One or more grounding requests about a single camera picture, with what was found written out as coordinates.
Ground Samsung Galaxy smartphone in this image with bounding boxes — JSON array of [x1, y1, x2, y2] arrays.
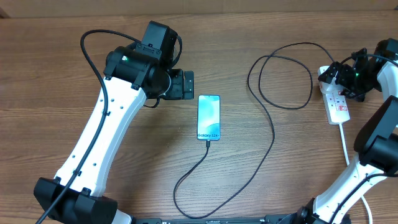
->
[[197, 95, 221, 141]]

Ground white charger adapter plug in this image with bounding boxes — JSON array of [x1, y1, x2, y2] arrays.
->
[[319, 78, 343, 94]]

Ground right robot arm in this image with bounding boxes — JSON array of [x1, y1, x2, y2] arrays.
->
[[280, 38, 397, 223]]

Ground white power strip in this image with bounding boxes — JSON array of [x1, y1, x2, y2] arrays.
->
[[317, 65, 351, 126]]

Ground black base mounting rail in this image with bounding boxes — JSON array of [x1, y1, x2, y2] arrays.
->
[[132, 213, 297, 224]]

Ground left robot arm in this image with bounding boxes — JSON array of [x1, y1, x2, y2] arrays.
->
[[34, 21, 194, 223]]

